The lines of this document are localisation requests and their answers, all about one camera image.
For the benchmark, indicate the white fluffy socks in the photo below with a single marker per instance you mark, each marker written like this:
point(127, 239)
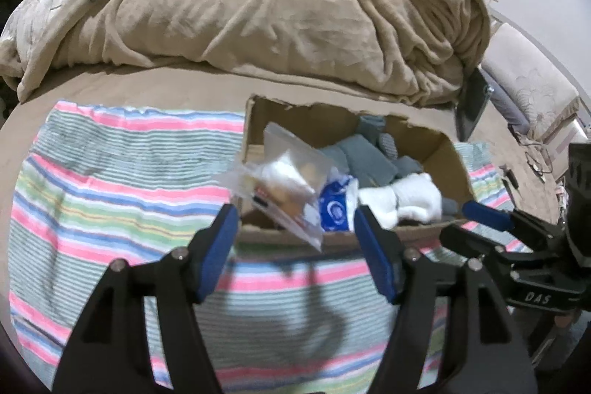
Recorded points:
point(411, 198)

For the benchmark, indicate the grey folded cloth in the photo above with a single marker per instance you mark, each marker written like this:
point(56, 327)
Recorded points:
point(360, 161)

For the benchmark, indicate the beige fleece blanket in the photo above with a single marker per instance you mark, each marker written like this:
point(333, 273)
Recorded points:
point(258, 11)

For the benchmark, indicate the blue-grey sock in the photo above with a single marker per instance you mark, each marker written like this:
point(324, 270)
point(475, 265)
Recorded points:
point(371, 127)

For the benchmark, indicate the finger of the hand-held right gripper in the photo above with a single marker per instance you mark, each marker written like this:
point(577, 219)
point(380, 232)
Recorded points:
point(466, 240)
point(485, 214)

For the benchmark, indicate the blue and white packet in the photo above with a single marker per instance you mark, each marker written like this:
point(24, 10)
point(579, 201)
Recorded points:
point(336, 207)

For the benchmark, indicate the cardboard box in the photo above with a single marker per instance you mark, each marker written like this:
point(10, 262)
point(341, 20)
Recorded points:
point(443, 163)

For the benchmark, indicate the dark grey sock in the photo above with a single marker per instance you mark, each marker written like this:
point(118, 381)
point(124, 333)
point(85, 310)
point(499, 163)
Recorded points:
point(407, 167)

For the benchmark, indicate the beige embroidered cushion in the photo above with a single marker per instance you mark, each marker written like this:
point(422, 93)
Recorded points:
point(531, 75)

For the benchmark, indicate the brown bed sheet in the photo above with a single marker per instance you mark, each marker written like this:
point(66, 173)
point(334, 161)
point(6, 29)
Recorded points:
point(152, 89)

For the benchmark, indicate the grey cushion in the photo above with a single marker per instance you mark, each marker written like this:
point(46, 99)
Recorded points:
point(510, 110)

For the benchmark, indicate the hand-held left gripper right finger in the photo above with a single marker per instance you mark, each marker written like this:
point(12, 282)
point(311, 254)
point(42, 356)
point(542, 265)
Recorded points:
point(375, 258)

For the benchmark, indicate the clear plastic zip bag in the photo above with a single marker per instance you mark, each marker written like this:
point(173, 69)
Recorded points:
point(288, 177)

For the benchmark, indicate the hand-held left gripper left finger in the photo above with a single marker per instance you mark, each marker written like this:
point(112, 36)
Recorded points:
point(216, 247)

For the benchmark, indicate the grey striped sock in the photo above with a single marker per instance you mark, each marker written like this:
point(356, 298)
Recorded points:
point(387, 144)

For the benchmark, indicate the striped pastel towel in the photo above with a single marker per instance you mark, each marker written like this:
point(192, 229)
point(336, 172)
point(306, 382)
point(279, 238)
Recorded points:
point(115, 191)

